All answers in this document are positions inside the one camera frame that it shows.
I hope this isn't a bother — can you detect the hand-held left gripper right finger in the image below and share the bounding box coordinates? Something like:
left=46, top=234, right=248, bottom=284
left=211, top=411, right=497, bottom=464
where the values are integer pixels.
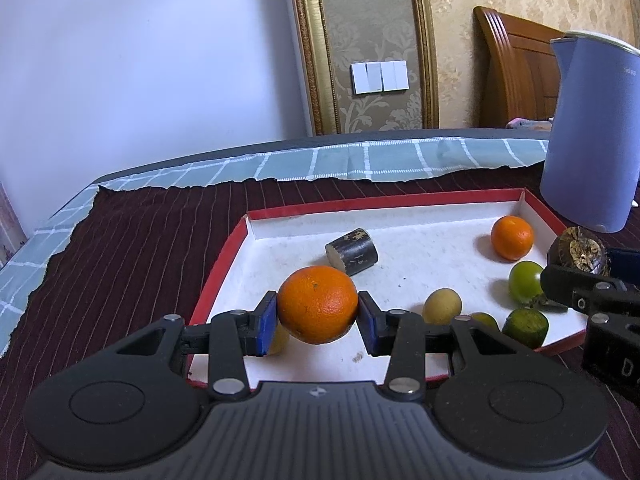
left=357, top=291, right=523, bottom=403

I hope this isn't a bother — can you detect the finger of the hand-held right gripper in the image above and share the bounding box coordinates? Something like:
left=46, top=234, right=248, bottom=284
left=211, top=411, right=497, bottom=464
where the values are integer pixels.
left=605, top=247, right=640, bottom=285
left=540, top=261, right=640, bottom=317

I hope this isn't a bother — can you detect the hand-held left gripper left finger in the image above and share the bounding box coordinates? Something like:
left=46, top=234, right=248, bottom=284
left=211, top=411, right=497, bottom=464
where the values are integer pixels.
left=117, top=291, right=279, bottom=401

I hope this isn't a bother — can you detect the brown longan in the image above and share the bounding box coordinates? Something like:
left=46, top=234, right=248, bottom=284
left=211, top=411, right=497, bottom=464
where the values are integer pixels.
left=422, top=287, right=462, bottom=326
left=268, top=322, right=292, bottom=356

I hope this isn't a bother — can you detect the brown dried mangosteen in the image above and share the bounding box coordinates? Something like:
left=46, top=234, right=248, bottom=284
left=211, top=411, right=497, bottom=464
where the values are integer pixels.
left=547, top=226, right=609, bottom=276

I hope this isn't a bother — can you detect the green tomato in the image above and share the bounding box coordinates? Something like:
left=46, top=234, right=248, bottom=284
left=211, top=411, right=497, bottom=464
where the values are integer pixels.
left=508, top=261, right=548, bottom=308

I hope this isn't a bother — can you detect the orange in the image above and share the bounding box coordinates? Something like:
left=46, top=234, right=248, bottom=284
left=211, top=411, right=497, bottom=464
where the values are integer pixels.
left=490, top=215, right=535, bottom=261
left=276, top=266, right=360, bottom=345

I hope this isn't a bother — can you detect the cut green citrus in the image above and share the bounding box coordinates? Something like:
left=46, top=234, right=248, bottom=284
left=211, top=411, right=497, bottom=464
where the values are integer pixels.
left=501, top=308, right=549, bottom=350

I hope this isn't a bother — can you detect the small dark sugarcane piece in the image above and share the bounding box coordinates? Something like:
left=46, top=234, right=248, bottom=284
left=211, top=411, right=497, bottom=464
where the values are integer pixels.
left=325, top=228, right=379, bottom=277

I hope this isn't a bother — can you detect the red cardboard box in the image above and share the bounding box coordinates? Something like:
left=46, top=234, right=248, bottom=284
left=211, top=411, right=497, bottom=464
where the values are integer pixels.
left=186, top=188, right=598, bottom=391

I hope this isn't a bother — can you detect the small yellow-green tomato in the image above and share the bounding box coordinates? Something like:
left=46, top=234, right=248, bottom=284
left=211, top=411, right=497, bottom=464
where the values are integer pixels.
left=467, top=312, right=500, bottom=333

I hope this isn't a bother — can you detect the blue electric kettle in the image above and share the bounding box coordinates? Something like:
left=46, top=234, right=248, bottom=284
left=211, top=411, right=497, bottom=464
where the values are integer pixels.
left=539, top=31, right=640, bottom=233

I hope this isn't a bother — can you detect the blue checked sheet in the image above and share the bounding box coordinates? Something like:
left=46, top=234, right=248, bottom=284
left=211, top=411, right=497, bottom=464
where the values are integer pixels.
left=0, top=137, right=551, bottom=361

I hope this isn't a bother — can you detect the pink bed sheet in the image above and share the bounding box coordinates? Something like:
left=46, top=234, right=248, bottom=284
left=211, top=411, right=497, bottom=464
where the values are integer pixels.
left=505, top=117, right=553, bottom=132

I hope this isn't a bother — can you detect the brown wooden headboard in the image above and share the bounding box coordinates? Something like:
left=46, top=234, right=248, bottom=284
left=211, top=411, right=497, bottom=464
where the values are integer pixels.
left=473, top=6, right=566, bottom=128

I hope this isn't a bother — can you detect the pink patterned curtain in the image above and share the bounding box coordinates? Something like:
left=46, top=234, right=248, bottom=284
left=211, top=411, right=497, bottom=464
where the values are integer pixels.
left=0, top=182, right=26, bottom=263

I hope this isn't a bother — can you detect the white wall light switch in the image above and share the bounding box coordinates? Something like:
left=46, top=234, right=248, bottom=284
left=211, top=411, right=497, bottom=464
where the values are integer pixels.
left=350, top=60, right=410, bottom=95

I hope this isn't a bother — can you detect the gold ornate wall frame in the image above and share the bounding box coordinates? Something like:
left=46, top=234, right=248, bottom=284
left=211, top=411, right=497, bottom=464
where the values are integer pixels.
left=285, top=0, right=441, bottom=136

